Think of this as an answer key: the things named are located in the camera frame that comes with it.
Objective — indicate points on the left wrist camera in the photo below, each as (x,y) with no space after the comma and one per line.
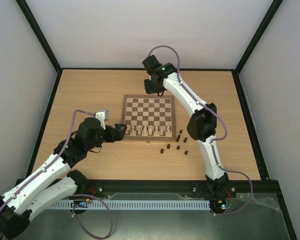
(102,115)

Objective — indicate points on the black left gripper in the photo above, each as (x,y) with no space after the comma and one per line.
(119,136)

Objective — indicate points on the black frame post left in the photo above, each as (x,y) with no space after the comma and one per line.
(28,14)

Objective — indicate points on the wooden chess board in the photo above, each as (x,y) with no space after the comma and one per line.
(149,110)

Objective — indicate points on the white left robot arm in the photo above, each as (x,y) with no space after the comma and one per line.
(55,179)

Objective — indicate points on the white slotted cable duct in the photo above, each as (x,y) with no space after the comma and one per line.
(196,205)

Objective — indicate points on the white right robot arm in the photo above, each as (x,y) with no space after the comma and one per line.
(203,118)

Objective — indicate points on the black frame post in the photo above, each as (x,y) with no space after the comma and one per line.
(28,14)
(266,20)

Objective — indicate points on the white chess queen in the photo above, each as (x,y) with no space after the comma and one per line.
(150,130)

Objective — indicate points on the black frame post right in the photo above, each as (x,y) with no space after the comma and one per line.
(266,20)

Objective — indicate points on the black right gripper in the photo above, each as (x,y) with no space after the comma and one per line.
(150,88)

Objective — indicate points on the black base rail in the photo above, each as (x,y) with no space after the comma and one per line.
(190,188)

